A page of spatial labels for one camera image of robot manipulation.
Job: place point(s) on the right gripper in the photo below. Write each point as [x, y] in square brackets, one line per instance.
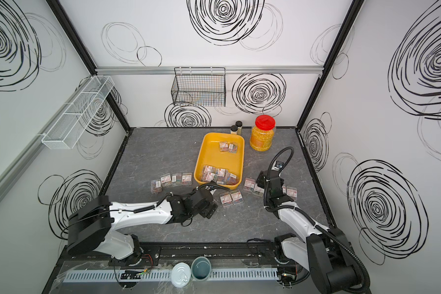
[260, 179]

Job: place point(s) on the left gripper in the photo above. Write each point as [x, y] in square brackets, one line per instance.
[211, 211]

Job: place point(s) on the paper clip box table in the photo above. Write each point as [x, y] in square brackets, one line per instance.
[258, 191]
[186, 179]

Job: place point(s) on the yellow plastic tray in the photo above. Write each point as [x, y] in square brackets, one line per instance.
[210, 154]

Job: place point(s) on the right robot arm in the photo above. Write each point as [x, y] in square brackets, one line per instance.
[353, 279]

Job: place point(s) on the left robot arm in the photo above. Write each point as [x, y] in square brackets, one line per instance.
[96, 226]

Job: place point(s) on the paper clip box in tray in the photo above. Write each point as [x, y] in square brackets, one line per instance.
[224, 146]

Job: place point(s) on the red lid corn jar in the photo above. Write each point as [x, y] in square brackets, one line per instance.
[262, 133]

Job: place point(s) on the teal cup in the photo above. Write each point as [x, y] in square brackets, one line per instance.
[201, 269]

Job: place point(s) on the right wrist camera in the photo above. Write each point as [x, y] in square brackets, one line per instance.
[278, 166]

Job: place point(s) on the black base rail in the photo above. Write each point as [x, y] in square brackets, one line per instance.
[220, 251]

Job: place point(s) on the black wire basket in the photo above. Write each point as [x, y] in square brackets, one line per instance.
[204, 86]

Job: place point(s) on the white mesh wall shelf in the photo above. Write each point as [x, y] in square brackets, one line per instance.
[88, 112]

